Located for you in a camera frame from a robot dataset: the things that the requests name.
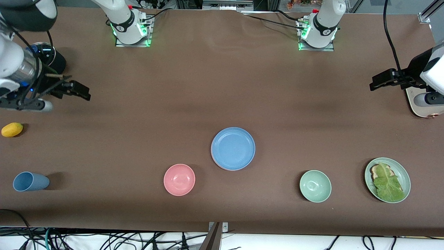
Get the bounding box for blue plate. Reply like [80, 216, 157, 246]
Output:
[211, 127, 256, 170]

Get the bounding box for pink plate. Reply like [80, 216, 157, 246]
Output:
[211, 146, 248, 171]

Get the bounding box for beige toaster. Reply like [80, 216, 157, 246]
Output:
[406, 87, 444, 119]

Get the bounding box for glass lid with blue knob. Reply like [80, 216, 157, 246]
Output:
[29, 42, 56, 66]

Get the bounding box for yellow lemon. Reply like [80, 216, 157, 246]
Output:
[1, 122, 24, 138]

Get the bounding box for toasted bread slice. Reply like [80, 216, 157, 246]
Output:
[370, 164, 396, 183]

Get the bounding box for green plate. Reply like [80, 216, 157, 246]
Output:
[365, 157, 411, 203]

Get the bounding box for blue cup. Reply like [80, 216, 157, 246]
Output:
[13, 172, 50, 192]

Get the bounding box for green lettuce leaf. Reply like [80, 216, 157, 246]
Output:
[373, 162, 405, 202]

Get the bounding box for orange flowers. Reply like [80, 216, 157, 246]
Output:
[286, 0, 324, 10]

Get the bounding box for small green bowl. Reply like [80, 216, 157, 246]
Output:
[300, 170, 332, 203]

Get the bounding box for large table cover mat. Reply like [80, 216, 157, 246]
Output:
[0, 5, 444, 237]

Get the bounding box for small pink bowl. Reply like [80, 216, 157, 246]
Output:
[164, 164, 196, 197]

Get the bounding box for grey metal device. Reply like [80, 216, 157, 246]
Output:
[202, 0, 254, 11]

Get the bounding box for black pot with blue handle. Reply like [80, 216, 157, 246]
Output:
[29, 42, 67, 75]

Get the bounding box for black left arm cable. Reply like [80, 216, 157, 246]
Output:
[382, 0, 404, 77]

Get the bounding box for aluminium frame profile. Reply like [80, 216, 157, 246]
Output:
[418, 0, 444, 24]

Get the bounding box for black cable to right base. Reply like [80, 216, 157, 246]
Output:
[142, 8, 174, 23]

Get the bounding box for black cable to base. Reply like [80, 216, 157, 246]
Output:
[142, 8, 174, 23]
[242, 10, 306, 32]

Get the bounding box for black cable to left base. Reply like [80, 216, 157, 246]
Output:
[242, 10, 306, 32]

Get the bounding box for thick black floor cable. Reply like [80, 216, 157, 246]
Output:
[0, 208, 33, 250]

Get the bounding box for metal table edge bracket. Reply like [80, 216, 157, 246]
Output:
[208, 222, 229, 233]

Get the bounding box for dark post under table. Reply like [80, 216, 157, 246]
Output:
[199, 222, 222, 250]

